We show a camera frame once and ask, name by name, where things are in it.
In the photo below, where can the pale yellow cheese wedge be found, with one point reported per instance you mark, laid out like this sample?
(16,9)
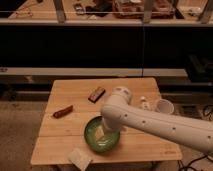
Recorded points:
(99,133)

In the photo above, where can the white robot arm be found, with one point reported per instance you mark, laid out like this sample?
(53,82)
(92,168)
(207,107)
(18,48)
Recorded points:
(193,133)

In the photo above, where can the wooden table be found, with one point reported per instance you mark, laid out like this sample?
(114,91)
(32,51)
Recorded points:
(58,137)

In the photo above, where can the metal shelf rail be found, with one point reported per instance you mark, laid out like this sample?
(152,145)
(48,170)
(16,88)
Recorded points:
(92,72)

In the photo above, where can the brown sausage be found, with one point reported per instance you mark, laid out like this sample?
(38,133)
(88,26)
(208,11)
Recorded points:
(63,112)

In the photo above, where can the brown chocolate bar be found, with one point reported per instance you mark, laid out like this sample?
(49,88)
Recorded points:
(96,94)

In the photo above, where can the white mug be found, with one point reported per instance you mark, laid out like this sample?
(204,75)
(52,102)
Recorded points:
(164,106)

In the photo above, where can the red tray on shelf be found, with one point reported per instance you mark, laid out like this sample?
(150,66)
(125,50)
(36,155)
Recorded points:
(135,8)

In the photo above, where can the white plastic bottle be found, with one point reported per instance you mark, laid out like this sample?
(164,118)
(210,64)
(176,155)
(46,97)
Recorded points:
(144,104)

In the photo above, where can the green ceramic bowl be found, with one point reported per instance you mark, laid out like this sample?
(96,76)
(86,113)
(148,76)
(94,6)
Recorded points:
(106,143)

